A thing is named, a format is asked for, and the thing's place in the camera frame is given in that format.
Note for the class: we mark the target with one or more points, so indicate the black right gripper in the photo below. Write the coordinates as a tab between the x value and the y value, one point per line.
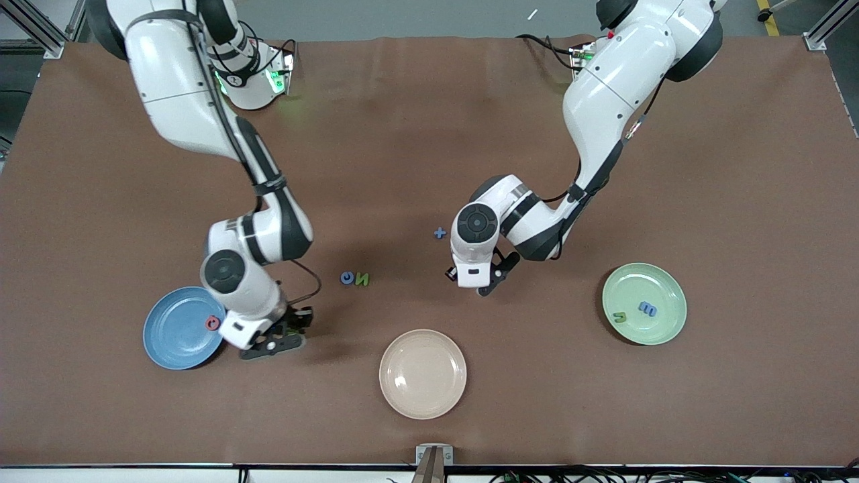
293	320

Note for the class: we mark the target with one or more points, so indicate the blue foam letter G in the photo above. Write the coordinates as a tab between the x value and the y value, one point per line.
341	278

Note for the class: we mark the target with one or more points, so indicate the green foam letter N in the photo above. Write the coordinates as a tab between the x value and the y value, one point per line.
362	279

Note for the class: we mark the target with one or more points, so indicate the red foam letter Q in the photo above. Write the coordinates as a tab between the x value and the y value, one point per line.
209	323

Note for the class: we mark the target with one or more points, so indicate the blue foam letter m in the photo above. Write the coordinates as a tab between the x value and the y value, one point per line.
647	308

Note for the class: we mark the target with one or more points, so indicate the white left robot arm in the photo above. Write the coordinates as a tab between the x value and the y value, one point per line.
617	74

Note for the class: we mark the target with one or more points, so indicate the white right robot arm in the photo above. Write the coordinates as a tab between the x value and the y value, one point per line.
174	80

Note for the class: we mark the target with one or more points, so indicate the beige plate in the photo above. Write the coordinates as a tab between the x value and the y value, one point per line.
423	376

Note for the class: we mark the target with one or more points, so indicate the blue plate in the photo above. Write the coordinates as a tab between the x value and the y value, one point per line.
178	335

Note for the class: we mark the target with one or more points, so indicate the green plate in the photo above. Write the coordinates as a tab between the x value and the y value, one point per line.
644	329

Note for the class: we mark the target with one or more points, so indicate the brown table cover cloth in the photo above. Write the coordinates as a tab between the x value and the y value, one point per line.
402	134

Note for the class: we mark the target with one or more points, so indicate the gray metal camera bracket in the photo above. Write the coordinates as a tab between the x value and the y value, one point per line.
420	456

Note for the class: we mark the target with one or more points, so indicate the tan camera pole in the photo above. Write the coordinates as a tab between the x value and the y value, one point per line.
429	469

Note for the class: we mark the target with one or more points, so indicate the white table edge rail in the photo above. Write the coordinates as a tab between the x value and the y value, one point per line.
134	475

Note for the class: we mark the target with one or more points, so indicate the aluminium frame post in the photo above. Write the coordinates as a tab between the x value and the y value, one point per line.
54	45
813	41

